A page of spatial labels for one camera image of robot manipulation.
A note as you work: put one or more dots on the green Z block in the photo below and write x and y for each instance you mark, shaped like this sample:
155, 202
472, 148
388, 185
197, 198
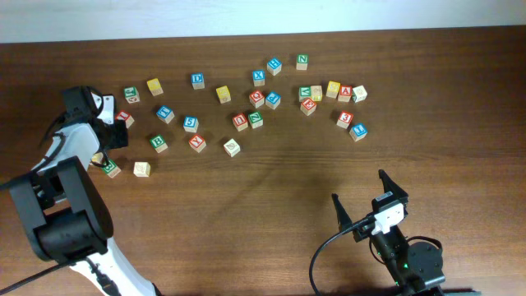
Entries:
255, 119

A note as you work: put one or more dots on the red Q block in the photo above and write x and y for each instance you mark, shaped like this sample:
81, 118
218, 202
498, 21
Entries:
257, 99

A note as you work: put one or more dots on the blue 5 block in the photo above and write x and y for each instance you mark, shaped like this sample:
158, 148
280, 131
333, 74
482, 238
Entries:
190, 124

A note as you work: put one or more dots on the red Y block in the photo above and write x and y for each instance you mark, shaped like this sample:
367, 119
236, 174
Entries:
197, 143

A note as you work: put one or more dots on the green E block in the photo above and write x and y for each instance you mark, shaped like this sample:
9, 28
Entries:
111, 169

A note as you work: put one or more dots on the red U block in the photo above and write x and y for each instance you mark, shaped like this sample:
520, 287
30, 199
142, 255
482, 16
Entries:
240, 122

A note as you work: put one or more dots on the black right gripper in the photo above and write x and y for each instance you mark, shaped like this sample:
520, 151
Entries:
343, 217

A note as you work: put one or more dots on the plain picture block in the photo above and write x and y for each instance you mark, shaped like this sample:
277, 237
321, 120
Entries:
142, 169

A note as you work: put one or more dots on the plain block yellow side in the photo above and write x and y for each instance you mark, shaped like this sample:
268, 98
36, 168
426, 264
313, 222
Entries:
316, 93

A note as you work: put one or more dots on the green block with picture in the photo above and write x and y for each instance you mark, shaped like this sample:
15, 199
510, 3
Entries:
131, 94

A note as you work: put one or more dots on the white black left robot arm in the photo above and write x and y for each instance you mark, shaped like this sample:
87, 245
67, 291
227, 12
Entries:
64, 217

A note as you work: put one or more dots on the blue T block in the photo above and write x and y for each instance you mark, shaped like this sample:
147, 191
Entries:
165, 114

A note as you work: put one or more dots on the blue P block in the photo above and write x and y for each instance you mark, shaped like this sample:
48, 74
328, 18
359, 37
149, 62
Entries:
273, 100

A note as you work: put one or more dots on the red A block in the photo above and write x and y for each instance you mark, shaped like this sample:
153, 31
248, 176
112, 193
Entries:
345, 94

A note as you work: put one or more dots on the plain block green side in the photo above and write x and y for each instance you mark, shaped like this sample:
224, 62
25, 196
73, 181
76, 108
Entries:
359, 94

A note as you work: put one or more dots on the yellow top block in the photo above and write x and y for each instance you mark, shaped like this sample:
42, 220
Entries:
155, 87

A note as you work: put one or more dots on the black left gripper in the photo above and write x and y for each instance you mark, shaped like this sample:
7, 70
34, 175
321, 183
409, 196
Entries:
116, 136

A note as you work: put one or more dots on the yellow W block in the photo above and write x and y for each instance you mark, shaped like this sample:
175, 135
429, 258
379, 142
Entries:
97, 158

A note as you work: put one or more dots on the plain leaf block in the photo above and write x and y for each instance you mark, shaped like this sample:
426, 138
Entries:
231, 147

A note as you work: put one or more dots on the blue X block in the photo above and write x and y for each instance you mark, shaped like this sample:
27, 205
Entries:
258, 77

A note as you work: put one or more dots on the red E block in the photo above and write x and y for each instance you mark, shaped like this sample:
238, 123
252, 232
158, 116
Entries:
308, 106

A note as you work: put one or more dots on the blue J block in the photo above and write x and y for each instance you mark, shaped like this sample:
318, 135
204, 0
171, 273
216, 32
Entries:
358, 132

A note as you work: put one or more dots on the red 3 block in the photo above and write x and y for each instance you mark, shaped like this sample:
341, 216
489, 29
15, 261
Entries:
344, 119

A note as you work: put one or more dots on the green N block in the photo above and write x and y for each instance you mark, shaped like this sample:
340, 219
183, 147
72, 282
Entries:
302, 62

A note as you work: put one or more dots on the yellow S block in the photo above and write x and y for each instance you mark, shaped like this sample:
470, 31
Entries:
223, 94

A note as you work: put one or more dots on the green V block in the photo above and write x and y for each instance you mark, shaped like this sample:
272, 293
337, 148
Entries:
304, 92

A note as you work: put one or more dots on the red I block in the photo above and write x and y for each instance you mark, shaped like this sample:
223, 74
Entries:
126, 117

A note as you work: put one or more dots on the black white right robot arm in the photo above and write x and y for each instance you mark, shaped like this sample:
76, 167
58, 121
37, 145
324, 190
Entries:
415, 264

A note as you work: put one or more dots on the blue D block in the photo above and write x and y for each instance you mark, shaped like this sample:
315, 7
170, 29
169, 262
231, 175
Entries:
197, 81

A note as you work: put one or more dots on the green B block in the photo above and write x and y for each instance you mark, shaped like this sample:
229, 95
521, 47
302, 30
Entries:
158, 143

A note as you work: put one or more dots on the blue H block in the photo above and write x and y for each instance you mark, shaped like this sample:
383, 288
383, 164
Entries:
274, 66

